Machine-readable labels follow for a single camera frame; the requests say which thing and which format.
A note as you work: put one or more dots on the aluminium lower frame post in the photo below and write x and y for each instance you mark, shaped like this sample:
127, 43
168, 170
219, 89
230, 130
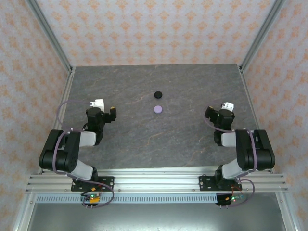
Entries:
287, 214
22, 214

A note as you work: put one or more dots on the wide aluminium mounting beam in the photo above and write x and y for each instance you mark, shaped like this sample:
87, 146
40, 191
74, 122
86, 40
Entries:
156, 183

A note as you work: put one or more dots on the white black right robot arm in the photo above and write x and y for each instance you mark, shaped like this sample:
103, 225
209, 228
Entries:
255, 149

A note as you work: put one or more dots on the grey metal sheet panel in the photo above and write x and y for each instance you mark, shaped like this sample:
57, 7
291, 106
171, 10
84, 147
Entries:
154, 216

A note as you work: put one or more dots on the aluminium upright frame post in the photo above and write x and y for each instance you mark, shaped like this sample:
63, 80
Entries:
51, 36
261, 36

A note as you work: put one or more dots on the black round earbud case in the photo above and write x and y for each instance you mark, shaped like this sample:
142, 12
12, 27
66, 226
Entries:
158, 94

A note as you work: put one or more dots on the aluminium side table rail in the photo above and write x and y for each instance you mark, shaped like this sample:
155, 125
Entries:
63, 101
250, 96

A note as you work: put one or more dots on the purple round earbud case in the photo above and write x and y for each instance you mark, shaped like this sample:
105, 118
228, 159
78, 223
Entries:
158, 109

